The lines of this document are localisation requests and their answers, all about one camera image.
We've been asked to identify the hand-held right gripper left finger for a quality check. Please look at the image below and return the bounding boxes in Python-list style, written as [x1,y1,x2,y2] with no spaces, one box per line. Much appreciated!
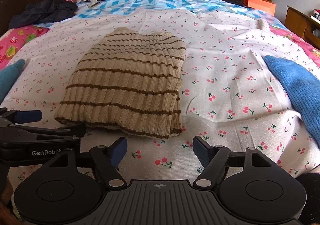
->
[46,136,128,189]

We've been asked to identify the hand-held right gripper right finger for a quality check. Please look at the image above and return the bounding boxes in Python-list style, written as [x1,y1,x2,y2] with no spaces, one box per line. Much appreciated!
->
[192,136,279,189]

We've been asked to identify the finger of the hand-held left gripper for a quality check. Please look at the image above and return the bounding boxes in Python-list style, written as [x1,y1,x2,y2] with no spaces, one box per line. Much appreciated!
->
[0,123,87,141]
[0,108,42,124]

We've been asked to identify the beige brown striped sweater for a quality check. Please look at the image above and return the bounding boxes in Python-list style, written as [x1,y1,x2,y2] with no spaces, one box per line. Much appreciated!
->
[54,27,187,140]

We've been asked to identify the teal knit garment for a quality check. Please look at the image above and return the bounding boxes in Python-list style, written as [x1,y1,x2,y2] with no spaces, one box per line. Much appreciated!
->
[0,59,25,103]

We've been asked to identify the white cherry print bed sheet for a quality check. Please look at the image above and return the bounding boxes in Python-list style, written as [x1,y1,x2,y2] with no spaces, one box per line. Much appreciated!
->
[0,9,320,188]

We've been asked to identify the pink fruit print pillow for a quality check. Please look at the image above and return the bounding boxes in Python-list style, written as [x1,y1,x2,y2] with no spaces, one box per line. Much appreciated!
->
[0,25,50,71]

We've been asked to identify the dark navy jacket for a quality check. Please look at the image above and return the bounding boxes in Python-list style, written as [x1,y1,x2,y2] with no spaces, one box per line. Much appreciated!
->
[9,0,78,30]

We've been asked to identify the blue knit garment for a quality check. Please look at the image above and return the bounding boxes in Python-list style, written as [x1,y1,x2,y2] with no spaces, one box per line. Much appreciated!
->
[262,55,320,150]

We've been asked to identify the dark fuzzy cloth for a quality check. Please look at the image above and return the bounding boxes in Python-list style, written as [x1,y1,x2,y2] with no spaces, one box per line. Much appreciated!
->
[297,172,320,225]

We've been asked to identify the black white patterned cloth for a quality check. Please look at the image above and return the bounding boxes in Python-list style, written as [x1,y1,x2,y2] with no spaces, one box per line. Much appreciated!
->
[81,0,105,7]

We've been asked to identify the pink print bed cover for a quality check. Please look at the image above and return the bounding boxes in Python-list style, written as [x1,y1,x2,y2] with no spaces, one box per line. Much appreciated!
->
[267,15,320,68]

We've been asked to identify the blue white patterned quilt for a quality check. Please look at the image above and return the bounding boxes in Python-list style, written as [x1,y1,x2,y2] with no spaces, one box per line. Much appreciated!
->
[75,0,283,26]

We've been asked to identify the orange box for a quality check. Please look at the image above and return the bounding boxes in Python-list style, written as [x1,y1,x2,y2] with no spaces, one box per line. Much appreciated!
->
[244,0,276,15]

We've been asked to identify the wooden bedside cabinet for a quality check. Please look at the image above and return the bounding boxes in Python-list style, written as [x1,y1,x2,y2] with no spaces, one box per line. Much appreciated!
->
[284,6,320,48]

